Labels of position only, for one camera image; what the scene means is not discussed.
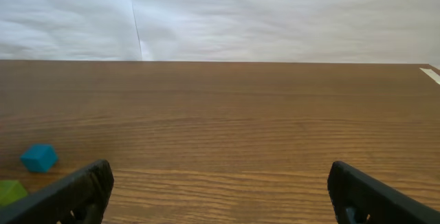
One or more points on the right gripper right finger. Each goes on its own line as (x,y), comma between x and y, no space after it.
(371,196)

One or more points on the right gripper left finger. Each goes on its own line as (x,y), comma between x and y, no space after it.
(68,193)

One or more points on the blue cube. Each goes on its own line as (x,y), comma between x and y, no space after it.
(38,158)

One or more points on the green cube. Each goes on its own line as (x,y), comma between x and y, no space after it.
(10,192)

